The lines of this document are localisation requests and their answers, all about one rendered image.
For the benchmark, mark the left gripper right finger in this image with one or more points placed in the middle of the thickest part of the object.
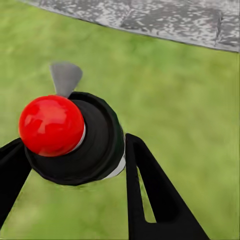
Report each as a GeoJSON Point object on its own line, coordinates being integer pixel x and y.
{"type": "Point", "coordinates": [174, 219]}

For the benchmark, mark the insectifuge atomizer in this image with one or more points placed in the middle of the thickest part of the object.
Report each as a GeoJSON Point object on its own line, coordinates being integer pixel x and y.
{"type": "Point", "coordinates": [72, 138]}

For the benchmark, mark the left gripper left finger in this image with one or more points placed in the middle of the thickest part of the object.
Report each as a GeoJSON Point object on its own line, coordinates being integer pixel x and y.
{"type": "Point", "coordinates": [14, 171]}

